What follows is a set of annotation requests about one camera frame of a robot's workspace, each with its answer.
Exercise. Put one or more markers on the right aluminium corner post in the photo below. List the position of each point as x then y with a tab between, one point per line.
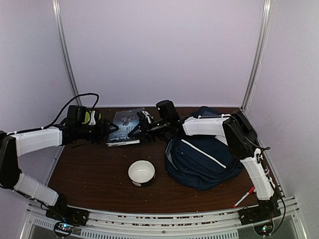
261	44

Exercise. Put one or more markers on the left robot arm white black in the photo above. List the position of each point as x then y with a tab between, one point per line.
18	143

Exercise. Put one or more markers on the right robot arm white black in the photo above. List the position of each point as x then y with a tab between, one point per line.
240	138

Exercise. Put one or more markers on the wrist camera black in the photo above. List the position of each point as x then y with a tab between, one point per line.
75	115
166	109

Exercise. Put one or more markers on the navy blue student backpack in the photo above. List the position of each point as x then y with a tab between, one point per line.
200	162

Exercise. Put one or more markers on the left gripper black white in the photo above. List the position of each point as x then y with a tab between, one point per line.
101	132

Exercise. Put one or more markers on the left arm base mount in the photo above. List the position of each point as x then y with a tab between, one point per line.
68	218

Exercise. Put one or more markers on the dark blue cover book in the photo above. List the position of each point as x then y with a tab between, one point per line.
126	121

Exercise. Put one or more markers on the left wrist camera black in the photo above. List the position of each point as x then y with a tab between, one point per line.
75	115

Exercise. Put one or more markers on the aluminium corner post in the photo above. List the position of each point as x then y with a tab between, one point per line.
261	44
63	44

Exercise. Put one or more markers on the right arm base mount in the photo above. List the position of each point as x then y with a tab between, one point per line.
266	217

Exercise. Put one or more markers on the aluminium front rail frame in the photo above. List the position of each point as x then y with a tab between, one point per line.
221	224

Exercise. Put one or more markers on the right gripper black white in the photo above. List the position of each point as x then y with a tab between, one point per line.
145	131

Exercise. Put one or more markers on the red white marker pen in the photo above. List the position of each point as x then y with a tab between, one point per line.
252	190

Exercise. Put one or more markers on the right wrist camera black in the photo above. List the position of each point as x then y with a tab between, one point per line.
166	109

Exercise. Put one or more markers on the left aluminium corner post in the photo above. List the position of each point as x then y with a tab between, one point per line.
63	44

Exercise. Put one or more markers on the green plate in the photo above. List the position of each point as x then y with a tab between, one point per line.
92	118

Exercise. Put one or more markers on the white black bowl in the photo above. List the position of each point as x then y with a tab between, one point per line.
141	173

